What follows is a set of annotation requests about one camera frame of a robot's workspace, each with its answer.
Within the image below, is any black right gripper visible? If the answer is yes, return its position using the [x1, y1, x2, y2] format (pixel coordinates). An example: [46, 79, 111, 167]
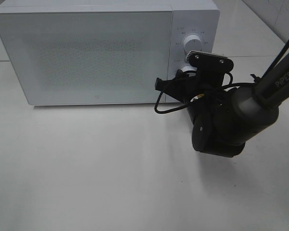
[154, 69, 225, 111]

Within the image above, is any white microwave knob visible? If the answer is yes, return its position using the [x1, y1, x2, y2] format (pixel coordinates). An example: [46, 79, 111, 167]
[181, 65, 197, 74]
[183, 34, 203, 53]

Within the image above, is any white microwave door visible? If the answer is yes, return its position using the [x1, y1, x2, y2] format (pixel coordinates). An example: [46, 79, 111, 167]
[0, 12, 171, 105]

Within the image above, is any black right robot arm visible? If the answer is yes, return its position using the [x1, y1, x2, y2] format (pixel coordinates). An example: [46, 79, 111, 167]
[155, 12, 289, 158]

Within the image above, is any white microwave oven body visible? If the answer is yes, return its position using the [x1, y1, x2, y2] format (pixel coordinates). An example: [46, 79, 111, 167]
[0, 0, 220, 108]

